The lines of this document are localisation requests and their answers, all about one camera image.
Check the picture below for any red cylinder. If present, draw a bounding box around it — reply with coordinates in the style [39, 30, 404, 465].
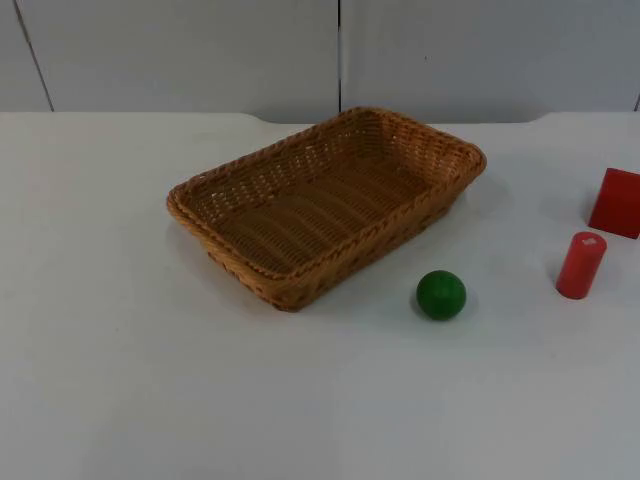
[555, 231, 608, 301]

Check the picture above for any pale brown wicker basket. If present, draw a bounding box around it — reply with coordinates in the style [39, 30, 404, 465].
[166, 105, 488, 313]

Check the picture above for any red triangular block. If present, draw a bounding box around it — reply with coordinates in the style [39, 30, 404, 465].
[588, 167, 640, 240]

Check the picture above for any green ball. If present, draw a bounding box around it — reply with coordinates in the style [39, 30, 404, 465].
[416, 270, 467, 319]

